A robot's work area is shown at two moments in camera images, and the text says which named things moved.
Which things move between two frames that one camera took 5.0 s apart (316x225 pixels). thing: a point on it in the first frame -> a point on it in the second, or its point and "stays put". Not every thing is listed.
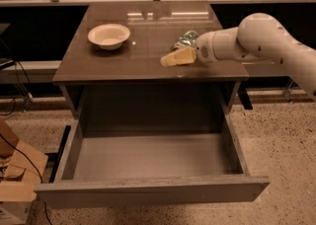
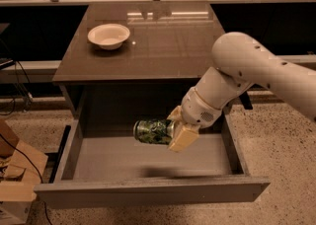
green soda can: x=189 y=38 -> x=154 y=130
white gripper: x=204 y=48 -> x=197 y=111
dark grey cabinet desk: x=128 y=82 stays put
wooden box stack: x=22 y=168 stays put
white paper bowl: x=109 y=37 stays put
